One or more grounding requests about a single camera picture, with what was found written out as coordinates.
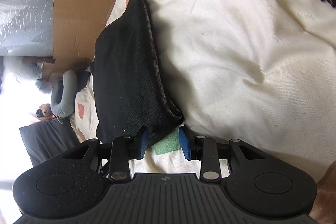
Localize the black bear patchwork shorts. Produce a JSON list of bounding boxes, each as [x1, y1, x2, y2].
[[91, 0, 184, 146]]

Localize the grey neck pillow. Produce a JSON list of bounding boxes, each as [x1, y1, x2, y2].
[[51, 70, 77, 119]]

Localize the dark grey pillow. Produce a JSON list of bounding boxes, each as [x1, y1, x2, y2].
[[19, 120, 80, 166]]

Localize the black cloth under neck pillow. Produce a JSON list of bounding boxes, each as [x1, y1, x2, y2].
[[75, 70, 91, 92]]

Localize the teddy bear plush toy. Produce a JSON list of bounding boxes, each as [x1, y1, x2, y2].
[[36, 103, 55, 121]]

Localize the cream bear print bedsheet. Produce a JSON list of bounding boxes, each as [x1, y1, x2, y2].
[[69, 0, 336, 184]]

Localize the white pillow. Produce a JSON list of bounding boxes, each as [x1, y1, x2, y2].
[[1, 56, 54, 94]]

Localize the brown cardboard sheet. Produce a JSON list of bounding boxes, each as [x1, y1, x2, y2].
[[45, 0, 116, 81]]

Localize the grey mattress leaning upright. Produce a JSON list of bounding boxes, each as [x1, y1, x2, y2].
[[1, 0, 54, 57]]

